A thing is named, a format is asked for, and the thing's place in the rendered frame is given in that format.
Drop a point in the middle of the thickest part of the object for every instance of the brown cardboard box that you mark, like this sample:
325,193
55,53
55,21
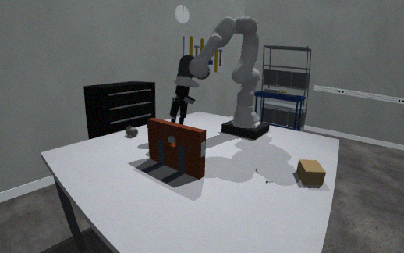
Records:
310,172

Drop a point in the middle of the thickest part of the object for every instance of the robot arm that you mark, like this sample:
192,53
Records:
243,74

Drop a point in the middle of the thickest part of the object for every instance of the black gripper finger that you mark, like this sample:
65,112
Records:
175,108
183,111

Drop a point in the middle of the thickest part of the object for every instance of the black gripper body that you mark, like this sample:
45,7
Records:
180,91

